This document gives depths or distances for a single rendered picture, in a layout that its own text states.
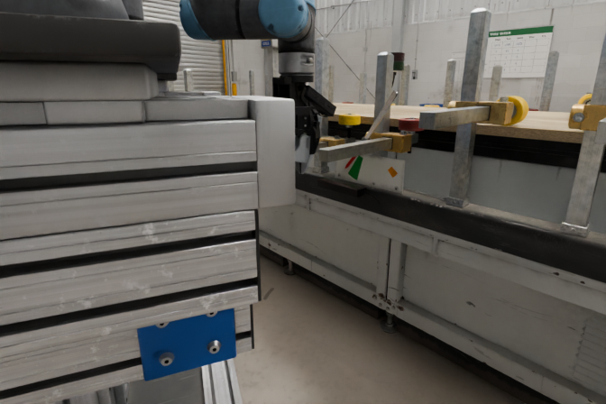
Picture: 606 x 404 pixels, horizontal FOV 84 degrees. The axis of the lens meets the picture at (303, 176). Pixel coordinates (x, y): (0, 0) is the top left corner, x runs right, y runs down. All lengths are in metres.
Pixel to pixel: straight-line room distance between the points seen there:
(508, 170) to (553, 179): 0.11
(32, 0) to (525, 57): 8.06
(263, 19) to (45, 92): 0.39
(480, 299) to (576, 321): 0.26
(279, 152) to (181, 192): 0.08
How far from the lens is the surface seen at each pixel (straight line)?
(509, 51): 8.21
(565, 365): 1.38
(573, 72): 8.09
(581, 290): 1.00
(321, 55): 1.20
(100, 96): 0.27
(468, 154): 0.94
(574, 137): 1.06
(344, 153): 0.84
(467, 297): 1.37
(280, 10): 0.59
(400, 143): 1.01
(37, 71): 0.27
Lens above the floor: 1.00
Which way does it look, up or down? 15 degrees down
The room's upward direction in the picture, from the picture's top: straight up
